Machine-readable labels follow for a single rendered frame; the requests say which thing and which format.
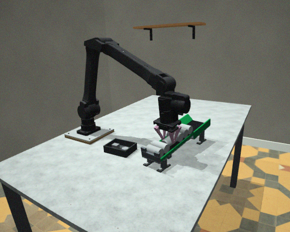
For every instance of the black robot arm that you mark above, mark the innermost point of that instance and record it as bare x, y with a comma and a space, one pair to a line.
163, 83

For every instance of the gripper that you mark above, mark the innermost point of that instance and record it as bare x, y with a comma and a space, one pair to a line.
165, 123

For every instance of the white cylinder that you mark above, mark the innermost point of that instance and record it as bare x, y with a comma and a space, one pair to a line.
164, 146
152, 149
188, 127

